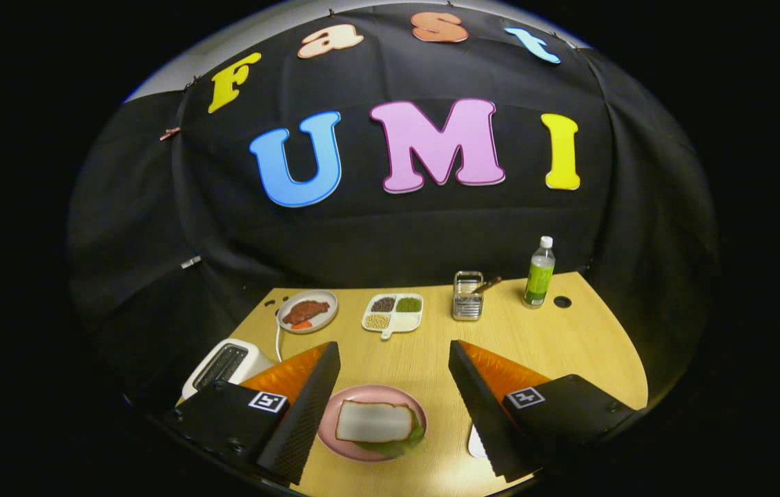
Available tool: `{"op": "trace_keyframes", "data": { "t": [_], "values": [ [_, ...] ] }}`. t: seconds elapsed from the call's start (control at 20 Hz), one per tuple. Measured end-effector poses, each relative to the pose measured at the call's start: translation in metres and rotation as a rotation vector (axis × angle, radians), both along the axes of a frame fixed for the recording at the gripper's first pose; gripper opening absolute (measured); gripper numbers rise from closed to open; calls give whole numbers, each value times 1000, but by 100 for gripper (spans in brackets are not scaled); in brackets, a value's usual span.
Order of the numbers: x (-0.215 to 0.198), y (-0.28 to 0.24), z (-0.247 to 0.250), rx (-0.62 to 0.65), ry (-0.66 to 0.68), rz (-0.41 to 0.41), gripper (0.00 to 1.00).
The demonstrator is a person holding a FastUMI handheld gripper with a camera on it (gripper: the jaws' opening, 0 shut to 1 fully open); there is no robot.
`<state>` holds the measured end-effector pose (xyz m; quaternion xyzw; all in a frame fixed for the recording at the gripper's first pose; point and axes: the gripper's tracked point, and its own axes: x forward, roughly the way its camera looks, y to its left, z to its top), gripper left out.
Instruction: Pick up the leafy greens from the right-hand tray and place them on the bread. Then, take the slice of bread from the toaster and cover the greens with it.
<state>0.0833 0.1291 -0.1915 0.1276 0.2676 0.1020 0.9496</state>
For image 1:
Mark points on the yellow beans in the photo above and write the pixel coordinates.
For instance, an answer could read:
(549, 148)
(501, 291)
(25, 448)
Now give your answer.
(377, 322)

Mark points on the grey round plate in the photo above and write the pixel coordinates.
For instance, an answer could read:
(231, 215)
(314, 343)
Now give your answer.
(327, 298)

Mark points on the black backdrop cloth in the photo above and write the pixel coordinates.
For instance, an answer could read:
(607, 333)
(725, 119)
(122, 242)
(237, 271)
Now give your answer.
(362, 235)

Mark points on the pink clip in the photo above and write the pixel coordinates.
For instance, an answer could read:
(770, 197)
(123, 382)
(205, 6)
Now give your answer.
(169, 133)

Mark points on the green beans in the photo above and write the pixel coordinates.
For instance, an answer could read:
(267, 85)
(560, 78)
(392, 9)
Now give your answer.
(408, 304)

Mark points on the white divided dish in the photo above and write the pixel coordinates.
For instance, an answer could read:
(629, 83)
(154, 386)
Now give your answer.
(407, 322)

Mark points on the orange carrot piece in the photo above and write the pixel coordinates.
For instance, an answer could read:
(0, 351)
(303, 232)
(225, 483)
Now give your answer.
(301, 324)

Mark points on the brown meat slice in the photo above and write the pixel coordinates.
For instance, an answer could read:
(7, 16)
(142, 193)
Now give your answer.
(306, 310)

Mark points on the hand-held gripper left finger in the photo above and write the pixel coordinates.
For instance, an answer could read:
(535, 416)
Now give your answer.
(304, 421)

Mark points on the green drink bottle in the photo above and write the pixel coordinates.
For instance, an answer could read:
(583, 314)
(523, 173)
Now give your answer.
(539, 276)

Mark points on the dark brown beans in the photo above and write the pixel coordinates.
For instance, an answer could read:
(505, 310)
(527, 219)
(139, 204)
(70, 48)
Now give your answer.
(383, 304)

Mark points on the pink round plate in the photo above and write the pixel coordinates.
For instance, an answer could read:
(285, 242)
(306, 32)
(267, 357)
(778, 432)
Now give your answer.
(328, 428)

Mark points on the white toaster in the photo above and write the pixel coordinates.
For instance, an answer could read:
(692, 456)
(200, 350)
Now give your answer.
(253, 359)

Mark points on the white clip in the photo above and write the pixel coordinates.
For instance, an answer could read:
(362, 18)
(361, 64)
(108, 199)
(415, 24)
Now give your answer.
(190, 262)

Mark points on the green lettuce leaf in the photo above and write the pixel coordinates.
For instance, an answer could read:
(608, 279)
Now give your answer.
(390, 449)

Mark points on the toasted white bread slice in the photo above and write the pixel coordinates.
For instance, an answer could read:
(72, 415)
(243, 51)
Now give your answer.
(376, 421)

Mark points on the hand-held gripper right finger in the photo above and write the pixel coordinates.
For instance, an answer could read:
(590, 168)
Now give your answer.
(480, 414)

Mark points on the white square plate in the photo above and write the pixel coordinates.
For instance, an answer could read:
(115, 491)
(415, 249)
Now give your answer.
(476, 445)

